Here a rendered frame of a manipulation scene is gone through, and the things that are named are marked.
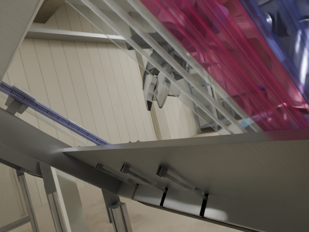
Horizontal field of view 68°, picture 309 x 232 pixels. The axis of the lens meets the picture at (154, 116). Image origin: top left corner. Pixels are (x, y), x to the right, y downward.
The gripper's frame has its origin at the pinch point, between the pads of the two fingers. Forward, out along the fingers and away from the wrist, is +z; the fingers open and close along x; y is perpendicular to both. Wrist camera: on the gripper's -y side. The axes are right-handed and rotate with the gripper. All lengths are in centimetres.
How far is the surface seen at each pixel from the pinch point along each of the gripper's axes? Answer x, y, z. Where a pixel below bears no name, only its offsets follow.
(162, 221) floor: 107, 108, 45
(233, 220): -17.4, 6.4, 21.3
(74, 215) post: 47, 8, 32
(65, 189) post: 47, 2, 24
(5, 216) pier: 286, 28, 76
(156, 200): 2.1, 6.5, 20.9
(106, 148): -3.5, -11.0, 12.9
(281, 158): -30.5, -8.1, 13.8
